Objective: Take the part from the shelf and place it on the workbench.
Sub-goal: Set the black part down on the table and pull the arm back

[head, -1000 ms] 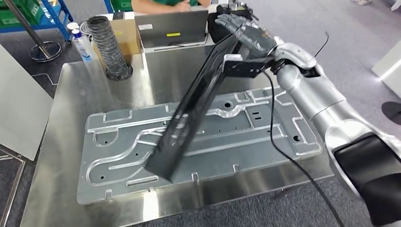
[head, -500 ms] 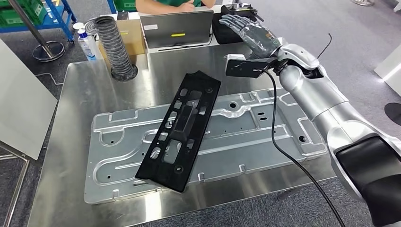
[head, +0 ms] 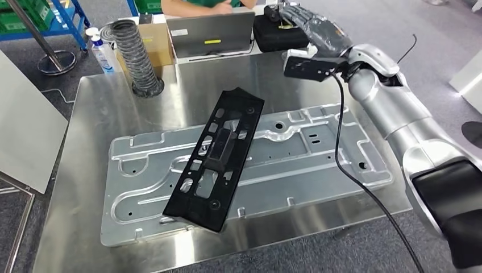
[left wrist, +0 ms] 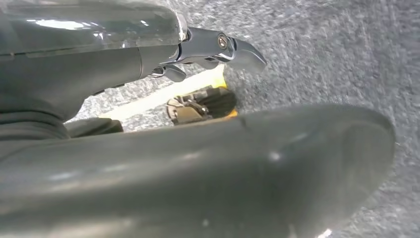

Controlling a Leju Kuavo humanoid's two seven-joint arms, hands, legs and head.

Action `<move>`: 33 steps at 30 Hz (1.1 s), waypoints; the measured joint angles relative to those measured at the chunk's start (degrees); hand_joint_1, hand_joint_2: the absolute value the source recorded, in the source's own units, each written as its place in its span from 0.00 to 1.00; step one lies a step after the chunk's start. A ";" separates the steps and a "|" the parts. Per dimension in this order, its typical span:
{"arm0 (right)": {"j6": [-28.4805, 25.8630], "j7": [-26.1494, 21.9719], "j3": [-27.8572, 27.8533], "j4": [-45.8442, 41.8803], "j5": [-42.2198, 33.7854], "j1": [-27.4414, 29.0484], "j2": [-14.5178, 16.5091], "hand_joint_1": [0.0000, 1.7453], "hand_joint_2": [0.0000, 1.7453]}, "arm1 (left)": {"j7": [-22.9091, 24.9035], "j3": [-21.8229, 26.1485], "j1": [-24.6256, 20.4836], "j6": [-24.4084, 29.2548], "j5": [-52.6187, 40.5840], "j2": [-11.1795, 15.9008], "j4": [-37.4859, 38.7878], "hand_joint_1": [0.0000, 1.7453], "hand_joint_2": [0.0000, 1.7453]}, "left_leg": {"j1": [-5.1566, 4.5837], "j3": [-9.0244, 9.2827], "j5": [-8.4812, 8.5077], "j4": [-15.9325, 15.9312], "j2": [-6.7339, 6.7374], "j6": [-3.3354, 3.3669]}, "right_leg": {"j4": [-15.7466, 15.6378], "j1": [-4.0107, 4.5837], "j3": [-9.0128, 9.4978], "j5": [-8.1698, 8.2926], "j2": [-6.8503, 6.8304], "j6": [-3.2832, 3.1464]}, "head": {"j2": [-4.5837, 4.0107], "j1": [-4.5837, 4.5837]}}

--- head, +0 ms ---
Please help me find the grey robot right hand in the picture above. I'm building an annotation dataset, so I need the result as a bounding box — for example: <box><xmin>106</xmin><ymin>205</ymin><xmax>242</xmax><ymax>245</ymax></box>
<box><xmin>279</xmin><ymin>4</ymin><xmax>354</xmax><ymax>58</ymax></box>

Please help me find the black plastic mounting plate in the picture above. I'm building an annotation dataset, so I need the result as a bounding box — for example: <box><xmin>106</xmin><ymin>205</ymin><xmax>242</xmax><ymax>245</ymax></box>
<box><xmin>163</xmin><ymin>87</ymin><xmax>265</xmax><ymax>233</ymax></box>

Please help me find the stainless steel workbench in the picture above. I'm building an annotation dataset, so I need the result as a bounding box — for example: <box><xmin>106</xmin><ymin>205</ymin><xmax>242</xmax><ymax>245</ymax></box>
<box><xmin>32</xmin><ymin>49</ymin><xmax>413</xmax><ymax>273</ymax></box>

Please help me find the black carrying case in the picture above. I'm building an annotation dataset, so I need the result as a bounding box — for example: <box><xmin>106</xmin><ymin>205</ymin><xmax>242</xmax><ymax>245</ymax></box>
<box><xmin>253</xmin><ymin>14</ymin><xmax>310</xmax><ymax>53</ymax></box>

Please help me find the person's hand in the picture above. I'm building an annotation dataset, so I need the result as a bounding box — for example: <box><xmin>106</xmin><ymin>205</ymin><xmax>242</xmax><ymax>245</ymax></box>
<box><xmin>210</xmin><ymin>0</ymin><xmax>235</xmax><ymax>16</ymax></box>

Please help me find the grey laptop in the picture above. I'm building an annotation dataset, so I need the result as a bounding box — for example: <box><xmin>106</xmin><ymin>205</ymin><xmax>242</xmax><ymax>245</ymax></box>
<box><xmin>165</xmin><ymin>11</ymin><xmax>256</xmax><ymax>64</ymax></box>

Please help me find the stamped grey metal panel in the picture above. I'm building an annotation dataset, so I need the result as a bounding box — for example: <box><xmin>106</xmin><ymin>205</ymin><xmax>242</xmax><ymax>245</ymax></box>
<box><xmin>99</xmin><ymin>104</ymin><xmax>394</xmax><ymax>247</ymax></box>

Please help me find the person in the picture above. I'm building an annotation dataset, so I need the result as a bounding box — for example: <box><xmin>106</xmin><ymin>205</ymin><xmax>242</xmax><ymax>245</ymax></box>
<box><xmin>161</xmin><ymin>0</ymin><xmax>259</xmax><ymax>18</ymax></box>

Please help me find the white lit display plinth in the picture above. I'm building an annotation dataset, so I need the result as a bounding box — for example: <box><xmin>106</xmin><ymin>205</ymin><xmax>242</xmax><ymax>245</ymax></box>
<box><xmin>448</xmin><ymin>49</ymin><xmax>482</xmax><ymax>114</ymax></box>

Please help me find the brown cardboard box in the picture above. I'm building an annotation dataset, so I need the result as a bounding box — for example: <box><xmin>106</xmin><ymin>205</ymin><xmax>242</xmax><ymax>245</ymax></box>
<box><xmin>114</xmin><ymin>22</ymin><xmax>174</xmax><ymax>76</ymax></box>

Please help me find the steel stanchion with round base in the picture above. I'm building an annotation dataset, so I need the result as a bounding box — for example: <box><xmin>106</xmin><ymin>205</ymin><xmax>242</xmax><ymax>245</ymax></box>
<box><xmin>5</xmin><ymin>0</ymin><xmax>78</xmax><ymax>76</ymax></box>

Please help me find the white board panel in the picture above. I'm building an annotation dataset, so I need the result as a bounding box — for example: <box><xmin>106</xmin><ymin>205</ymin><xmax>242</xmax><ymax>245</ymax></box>
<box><xmin>0</xmin><ymin>49</ymin><xmax>69</xmax><ymax>195</ymax></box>

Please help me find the stainless steel table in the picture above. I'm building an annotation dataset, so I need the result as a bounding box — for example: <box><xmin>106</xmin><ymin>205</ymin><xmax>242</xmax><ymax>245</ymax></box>
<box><xmin>0</xmin><ymin>171</ymin><xmax>36</xmax><ymax>273</ymax></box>

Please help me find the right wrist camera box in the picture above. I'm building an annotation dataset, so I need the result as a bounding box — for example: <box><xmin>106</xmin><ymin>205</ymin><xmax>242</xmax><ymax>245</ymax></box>
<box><xmin>283</xmin><ymin>43</ymin><xmax>339</xmax><ymax>82</ymax></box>

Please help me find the thin black antenna wire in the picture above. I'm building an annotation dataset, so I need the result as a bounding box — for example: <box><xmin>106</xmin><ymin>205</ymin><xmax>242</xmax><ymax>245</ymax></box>
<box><xmin>396</xmin><ymin>34</ymin><xmax>418</xmax><ymax>65</ymax></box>

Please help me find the black camera cable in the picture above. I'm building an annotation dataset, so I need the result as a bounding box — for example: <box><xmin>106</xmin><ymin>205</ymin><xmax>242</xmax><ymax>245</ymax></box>
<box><xmin>330</xmin><ymin>71</ymin><xmax>426</xmax><ymax>273</ymax></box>

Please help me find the grey corrugated hose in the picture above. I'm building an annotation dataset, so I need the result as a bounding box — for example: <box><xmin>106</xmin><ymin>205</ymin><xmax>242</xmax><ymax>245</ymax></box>
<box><xmin>109</xmin><ymin>19</ymin><xmax>165</xmax><ymax>98</ymax></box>

